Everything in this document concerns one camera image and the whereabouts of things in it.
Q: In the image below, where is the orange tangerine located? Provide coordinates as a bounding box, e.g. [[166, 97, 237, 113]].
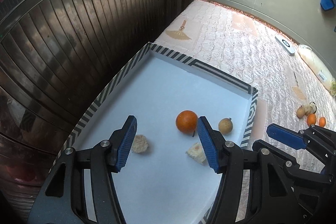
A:
[[175, 110, 198, 134], [318, 117, 326, 127], [306, 113, 317, 126]]

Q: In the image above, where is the dark slatted wooden door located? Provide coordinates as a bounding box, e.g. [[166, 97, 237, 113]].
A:
[[1, 0, 177, 219]]

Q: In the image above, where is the brown round longan fruit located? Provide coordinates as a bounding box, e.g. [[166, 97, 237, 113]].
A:
[[218, 118, 233, 135]]

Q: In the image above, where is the pink quilted bed cover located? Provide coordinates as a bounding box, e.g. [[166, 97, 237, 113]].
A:
[[154, 0, 336, 224]]

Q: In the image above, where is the white rectangular device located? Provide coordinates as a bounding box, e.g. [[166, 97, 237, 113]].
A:
[[274, 35, 295, 56]]

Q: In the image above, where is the wrapped white daikon radish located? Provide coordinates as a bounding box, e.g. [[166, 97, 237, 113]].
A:
[[298, 44, 335, 97]]

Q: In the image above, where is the pale sugarcane chunk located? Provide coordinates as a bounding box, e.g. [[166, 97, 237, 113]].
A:
[[186, 142, 207, 165], [131, 135, 149, 153], [309, 102, 317, 114]]

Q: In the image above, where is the striped white tray box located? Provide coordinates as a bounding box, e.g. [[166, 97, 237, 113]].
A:
[[64, 43, 258, 223]]

